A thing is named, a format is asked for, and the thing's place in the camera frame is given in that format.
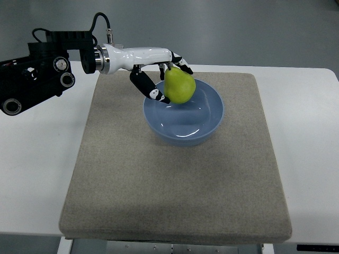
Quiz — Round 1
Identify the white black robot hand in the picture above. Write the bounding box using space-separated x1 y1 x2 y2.
95 44 193 104

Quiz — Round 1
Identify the green pear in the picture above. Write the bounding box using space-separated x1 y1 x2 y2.
164 67 196 104

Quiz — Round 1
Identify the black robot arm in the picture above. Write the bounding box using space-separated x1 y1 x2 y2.
1 29 193 116

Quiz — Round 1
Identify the blue bowl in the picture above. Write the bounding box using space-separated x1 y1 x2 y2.
143 79 225 147

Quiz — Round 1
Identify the beige felt mat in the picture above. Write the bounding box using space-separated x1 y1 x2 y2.
59 71 292 245

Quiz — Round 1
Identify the black cable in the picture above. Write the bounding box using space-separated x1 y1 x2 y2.
31 12 115 44

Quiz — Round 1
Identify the white table frame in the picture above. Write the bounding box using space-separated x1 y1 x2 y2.
57 237 275 253

